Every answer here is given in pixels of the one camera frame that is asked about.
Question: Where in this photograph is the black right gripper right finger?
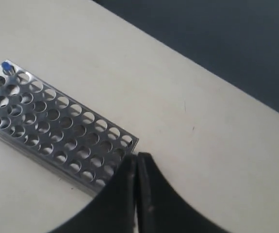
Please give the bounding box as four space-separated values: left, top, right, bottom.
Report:
137 152 226 233

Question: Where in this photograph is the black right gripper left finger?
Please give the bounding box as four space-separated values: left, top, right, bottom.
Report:
52 155 137 233

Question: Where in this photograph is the blue-capped tube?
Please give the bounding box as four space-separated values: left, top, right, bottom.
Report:
1 61 16 76

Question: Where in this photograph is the stainless steel test tube rack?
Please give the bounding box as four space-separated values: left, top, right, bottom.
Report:
0 60 138 194

